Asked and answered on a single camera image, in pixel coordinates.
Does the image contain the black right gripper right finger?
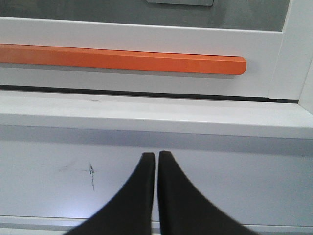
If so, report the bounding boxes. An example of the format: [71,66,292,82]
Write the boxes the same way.
[157,151,254,235]

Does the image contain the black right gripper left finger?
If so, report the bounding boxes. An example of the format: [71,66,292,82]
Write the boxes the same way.
[66,153,155,235]

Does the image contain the orange sash handle bar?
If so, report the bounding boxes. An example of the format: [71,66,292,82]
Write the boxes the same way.
[0,44,247,75]

